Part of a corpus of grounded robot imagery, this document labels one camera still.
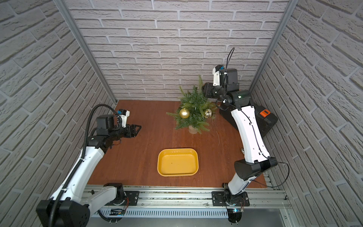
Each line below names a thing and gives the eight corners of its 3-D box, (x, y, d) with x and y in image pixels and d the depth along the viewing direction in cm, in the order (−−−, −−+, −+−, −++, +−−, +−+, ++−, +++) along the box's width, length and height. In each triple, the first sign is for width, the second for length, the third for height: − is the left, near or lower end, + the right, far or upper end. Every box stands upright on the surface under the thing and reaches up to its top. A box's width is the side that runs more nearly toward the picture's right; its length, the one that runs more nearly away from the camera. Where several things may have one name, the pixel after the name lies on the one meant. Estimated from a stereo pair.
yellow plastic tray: (156, 177, 83) (154, 174, 78) (159, 152, 93) (158, 148, 88) (198, 178, 83) (199, 174, 78) (197, 152, 93) (198, 148, 88)
